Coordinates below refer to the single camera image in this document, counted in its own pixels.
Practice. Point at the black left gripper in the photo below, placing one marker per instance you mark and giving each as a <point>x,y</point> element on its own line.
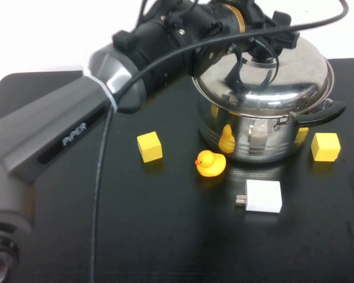
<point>271,26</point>

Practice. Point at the stainless steel lid black knob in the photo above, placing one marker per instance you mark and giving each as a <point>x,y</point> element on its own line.
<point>283,85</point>

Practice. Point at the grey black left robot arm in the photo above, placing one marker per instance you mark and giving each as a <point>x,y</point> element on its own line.
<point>76,118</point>

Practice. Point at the yellow foam cube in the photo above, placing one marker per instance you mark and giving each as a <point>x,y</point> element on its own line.
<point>325,147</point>
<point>150,147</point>

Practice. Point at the yellow rubber duck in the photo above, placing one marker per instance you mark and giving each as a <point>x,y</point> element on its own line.
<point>211,164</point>

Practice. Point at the white power adapter plug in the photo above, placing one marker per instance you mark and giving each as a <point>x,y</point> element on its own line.
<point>263,197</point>

